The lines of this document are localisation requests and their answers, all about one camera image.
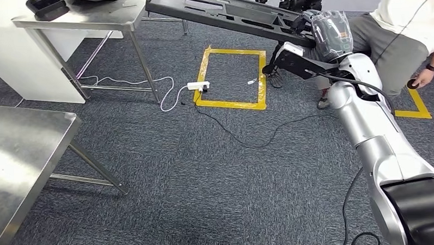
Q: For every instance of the long black plastic part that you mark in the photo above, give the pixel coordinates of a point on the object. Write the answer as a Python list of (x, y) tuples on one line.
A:
[(169, 6)]

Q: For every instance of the black plastic tray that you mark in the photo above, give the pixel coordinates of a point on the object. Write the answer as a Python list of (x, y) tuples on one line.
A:
[(49, 10)]

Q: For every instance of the white power strip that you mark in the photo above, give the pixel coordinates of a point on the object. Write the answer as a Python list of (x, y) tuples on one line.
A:
[(197, 86)]

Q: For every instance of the black wristwatch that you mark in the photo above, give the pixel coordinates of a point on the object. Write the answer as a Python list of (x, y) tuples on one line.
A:
[(433, 68)]

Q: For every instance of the yellow floor tape square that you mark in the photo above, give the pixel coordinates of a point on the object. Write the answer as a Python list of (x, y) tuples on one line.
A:
[(230, 105)]

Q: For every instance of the white cabinet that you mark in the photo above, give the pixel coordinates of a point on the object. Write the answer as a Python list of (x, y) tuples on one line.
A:
[(20, 70)]

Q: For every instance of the small black round object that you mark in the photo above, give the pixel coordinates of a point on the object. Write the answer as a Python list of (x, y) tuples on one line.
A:
[(413, 84)]

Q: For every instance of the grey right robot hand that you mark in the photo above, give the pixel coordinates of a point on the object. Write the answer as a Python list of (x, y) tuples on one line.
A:
[(331, 34)]

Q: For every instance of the stainless steel workbench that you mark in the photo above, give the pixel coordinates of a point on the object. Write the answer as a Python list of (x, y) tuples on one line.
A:
[(23, 150)]

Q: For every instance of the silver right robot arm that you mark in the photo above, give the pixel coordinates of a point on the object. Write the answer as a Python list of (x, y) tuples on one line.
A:
[(376, 141)]

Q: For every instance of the person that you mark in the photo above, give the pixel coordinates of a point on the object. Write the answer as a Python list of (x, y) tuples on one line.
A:
[(391, 54)]

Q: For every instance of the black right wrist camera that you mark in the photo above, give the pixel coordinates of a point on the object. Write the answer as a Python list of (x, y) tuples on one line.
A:
[(298, 64)]

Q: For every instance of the small white floor label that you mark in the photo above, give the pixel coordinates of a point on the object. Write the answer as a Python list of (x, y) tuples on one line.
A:
[(252, 81)]

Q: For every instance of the stainless steel table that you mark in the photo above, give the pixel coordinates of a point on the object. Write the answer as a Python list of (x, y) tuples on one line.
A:
[(90, 16)]

